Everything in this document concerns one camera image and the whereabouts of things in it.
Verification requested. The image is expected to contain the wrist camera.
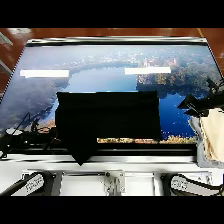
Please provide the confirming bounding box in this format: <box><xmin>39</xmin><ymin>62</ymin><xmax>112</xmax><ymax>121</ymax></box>
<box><xmin>29</xmin><ymin>115</ymin><xmax>42</xmax><ymax>134</ymax></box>
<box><xmin>205</xmin><ymin>77</ymin><xmax>218</xmax><ymax>97</ymax></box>

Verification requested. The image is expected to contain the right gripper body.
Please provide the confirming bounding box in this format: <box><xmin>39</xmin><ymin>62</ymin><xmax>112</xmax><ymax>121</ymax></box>
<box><xmin>177</xmin><ymin>93</ymin><xmax>210</xmax><ymax>118</ymax></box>

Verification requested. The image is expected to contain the black cable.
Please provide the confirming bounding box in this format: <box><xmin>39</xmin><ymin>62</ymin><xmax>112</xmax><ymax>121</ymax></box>
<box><xmin>4</xmin><ymin>112</ymin><xmax>32</xmax><ymax>136</ymax></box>

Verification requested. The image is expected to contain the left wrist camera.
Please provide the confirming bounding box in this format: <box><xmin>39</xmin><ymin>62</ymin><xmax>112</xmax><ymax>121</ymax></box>
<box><xmin>29</xmin><ymin>115</ymin><xmax>42</xmax><ymax>134</ymax></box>

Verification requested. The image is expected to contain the black garment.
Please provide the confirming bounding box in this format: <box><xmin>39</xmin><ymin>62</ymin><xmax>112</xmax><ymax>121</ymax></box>
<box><xmin>54</xmin><ymin>90</ymin><xmax>164</xmax><ymax>167</ymax></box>

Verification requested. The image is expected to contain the cream garment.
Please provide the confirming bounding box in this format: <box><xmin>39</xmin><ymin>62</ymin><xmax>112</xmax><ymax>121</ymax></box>
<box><xmin>199</xmin><ymin>107</ymin><xmax>224</xmax><ymax>163</ymax></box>

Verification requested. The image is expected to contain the silver frame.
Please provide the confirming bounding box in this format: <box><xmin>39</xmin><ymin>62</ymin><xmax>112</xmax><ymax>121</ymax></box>
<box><xmin>0</xmin><ymin>151</ymin><xmax>224</xmax><ymax>197</ymax></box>

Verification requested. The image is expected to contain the grey garment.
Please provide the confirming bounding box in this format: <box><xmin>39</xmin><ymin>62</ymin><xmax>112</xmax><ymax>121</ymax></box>
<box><xmin>188</xmin><ymin>115</ymin><xmax>224</xmax><ymax>170</ymax></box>

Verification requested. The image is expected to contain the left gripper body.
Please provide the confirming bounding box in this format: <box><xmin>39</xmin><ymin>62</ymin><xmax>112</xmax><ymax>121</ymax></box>
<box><xmin>34</xmin><ymin>129</ymin><xmax>60</xmax><ymax>149</ymax></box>

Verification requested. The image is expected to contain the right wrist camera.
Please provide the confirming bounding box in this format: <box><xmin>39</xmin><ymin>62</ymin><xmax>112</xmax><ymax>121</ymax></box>
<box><xmin>205</xmin><ymin>77</ymin><xmax>218</xmax><ymax>97</ymax></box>

